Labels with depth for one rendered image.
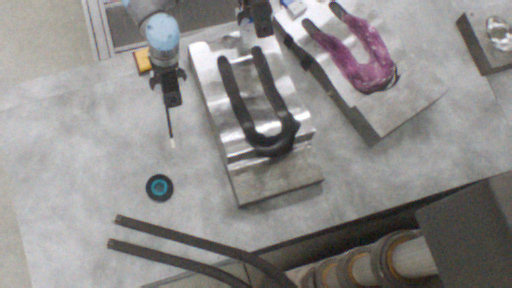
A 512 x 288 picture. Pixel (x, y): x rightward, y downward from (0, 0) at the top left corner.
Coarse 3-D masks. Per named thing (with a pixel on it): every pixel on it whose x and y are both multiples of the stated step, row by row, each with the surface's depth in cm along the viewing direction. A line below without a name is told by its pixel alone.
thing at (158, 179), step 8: (152, 176) 178; (160, 176) 178; (152, 184) 177; (160, 184) 179; (168, 184) 177; (152, 192) 176; (160, 192) 176; (168, 192) 176; (152, 200) 178; (160, 200) 176
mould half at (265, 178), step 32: (192, 64) 186; (224, 96) 179; (256, 96) 179; (288, 96) 178; (224, 128) 172; (224, 160) 178; (256, 160) 176; (288, 160) 176; (256, 192) 174; (288, 192) 178
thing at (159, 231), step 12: (120, 216) 175; (132, 228) 174; (144, 228) 172; (156, 228) 171; (168, 228) 171; (180, 240) 168; (192, 240) 167; (204, 240) 167; (216, 252) 165; (228, 252) 164
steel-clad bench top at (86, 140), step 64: (384, 0) 198; (448, 0) 198; (128, 64) 191; (448, 64) 191; (0, 128) 186; (64, 128) 186; (128, 128) 185; (192, 128) 185; (320, 128) 185; (448, 128) 185; (64, 192) 180; (128, 192) 180; (192, 192) 180; (320, 192) 180; (384, 192) 180; (64, 256) 175; (128, 256) 175; (192, 256) 174
